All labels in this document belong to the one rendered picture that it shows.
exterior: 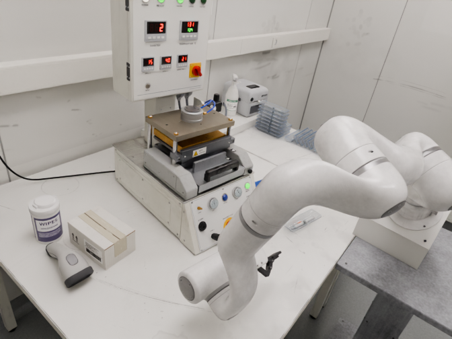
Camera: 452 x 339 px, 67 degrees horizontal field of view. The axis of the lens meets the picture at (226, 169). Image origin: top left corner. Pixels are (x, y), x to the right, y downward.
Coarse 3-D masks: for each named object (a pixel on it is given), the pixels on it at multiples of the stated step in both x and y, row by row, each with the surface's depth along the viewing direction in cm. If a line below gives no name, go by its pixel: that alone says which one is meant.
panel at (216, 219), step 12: (240, 180) 127; (216, 192) 119; (228, 192) 123; (192, 204) 112; (204, 204) 116; (228, 204) 123; (240, 204) 128; (192, 216) 113; (204, 216) 116; (216, 216) 120; (228, 216) 124; (216, 228) 120; (204, 240) 117
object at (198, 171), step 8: (224, 152) 125; (200, 160) 118; (208, 160) 120; (216, 160) 124; (224, 160) 127; (232, 160) 129; (192, 168) 121; (200, 168) 119; (208, 168) 122; (240, 168) 125; (192, 176) 116; (200, 176) 117; (216, 176) 118; (224, 176) 119; (232, 176) 123; (200, 184) 113; (208, 184) 115; (216, 184) 118
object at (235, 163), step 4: (236, 160) 122; (224, 164) 118; (228, 164) 118; (232, 164) 119; (236, 164) 121; (212, 168) 115; (216, 168) 115; (220, 168) 116; (224, 168) 117; (228, 168) 119; (232, 168) 121; (236, 168) 122; (208, 172) 113; (212, 172) 113; (216, 172) 115; (220, 172) 117; (204, 176) 114; (208, 176) 113; (208, 180) 114
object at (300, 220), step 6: (312, 210) 143; (300, 216) 138; (306, 216) 138; (312, 216) 139; (318, 216) 140; (288, 222) 134; (294, 222) 134; (300, 222) 135; (306, 222) 135; (294, 228) 131
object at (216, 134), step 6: (156, 132) 123; (216, 132) 128; (156, 138) 124; (162, 138) 121; (168, 138) 119; (192, 138) 121; (198, 138) 122; (204, 138) 122; (210, 138) 123; (216, 138) 124; (168, 144) 120; (180, 144) 116; (186, 144) 116; (192, 144) 117; (198, 144) 119
